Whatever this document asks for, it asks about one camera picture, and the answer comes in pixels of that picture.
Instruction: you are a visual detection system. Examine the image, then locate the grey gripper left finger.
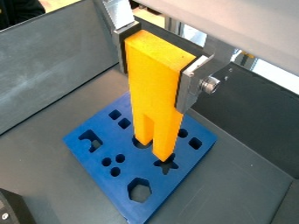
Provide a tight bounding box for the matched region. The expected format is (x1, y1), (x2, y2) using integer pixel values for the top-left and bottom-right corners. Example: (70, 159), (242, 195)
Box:
(102, 0), (141, 74)

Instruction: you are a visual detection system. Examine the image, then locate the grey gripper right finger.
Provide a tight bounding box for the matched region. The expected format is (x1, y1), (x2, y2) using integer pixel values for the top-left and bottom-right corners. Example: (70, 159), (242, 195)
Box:
(174, 37), (234, 114)

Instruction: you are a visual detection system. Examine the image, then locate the yellow double-square peg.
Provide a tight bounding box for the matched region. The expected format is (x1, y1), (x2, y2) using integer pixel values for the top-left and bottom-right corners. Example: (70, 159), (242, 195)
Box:
(125, 30), (194, 161)

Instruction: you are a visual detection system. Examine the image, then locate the blue shape-sorting board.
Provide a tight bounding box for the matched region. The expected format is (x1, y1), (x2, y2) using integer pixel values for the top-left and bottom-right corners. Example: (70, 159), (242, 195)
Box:
(62, 94), (217, 224)

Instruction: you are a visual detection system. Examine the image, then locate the black curved holder block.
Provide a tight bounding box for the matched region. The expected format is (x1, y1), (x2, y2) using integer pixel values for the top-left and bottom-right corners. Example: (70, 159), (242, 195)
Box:
(0, 188), (36, 224)

